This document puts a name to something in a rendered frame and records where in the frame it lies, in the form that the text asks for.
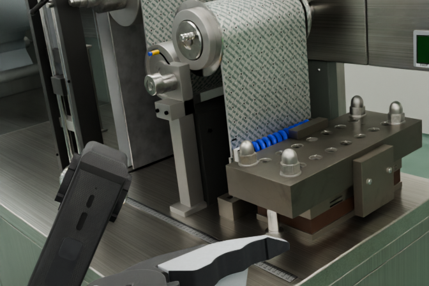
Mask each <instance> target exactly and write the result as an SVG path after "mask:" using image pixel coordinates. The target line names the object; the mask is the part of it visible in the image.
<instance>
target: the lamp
mask: <svg viewBox="0 0 429 286"><path fill-rule="evenodd" d="M418 62H419V63H429V37H428V36H418Z"/></svg>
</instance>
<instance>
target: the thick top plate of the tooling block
mask: <svg viewBox="0 0 429 286"><path fill-rule="evenodd" d="M365 113H366V116H365V117H359V118H354V117H350V116H349V114H350V112H348V113H346V114H344V115H342V116H339V117H337V118H334V119H332V120H330V121H328V127H326V128H323V129H321V130H319V131H317V132H315V133H312V134H310V135H307V136H305V137H303V138H301V139H299V140H296V139H292V138H288V139H285V140H283V141H281V142H279V143H276V144H274V145H272V146H269V147H267V148H265V149H262V150H260V151H257V152H256V154H257V160H258V164H257V165H255V166H252V167H240V166H239V165H238V162H232V163H230V164H227V165H226V173H227V183H228V189H229V195H231V196H233V197H237V198H239V199H242V200H245V201H247V202H250V203H252V204H255V205H257V206H260V207H263V208H266V209H268V210H270V211H274V212H276V213H279V214H281V215H284V216H287V217H289V218H295V217H297V216H299V215H300V214H302V213H304V212H306V211H307V210H309V209H311V208H313V207H315V206H317V205H318V204H320V203H322V202H324V201H325V200H327V199H329V198H331V197H333V196H335V195H336V194H338V193H340V192H342V191H344V190H346V189H347V188H349V187H351V186H352V185H354V181H353V164H352V161H353V160H354V159H356V158H358V157H360V156H362V155H364V154H366V153H368V152H370V151H372V150H373V149H375V148H377V147H379V146H381V145H383V144H387V145H390V146H393V163H394V162H396V161H398V160H399V159H401V158H403V157H404V156H407V155H408V154H410V153H412V152H414V151H415V150H417V149H419V148H421V147H422V119H414V118H410V117H405V123H404V124H400V125H391V124H387V120H388V114H385V113H380V112H373V111H369V110H365ZM288 148H291V149H293V150H295V152H296V154H297V160H298V162H299V163H300V170H301V175H299V176H297V177H283V176H281V175H280V171H281V167H280V162H281V161H282V153H283V152H284V151H285V150H286V149H288Z"/></svg>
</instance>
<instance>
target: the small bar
mask: <svg viewBox="0 0 429 286"><path fill-rule="evenodd" d="M326 127H328V121H327V118H323V117H317V118H315V119H312V120H310V121H308V122H305V123H303V124H301V125H298V126H295V127H293V128H291V129H289V138H292V139H296V140H299V139H301V138H303V137H305V136H307V135H310V134H312V133H315V132H317V131H319V130H321V129H323V128H326Z"/></svg>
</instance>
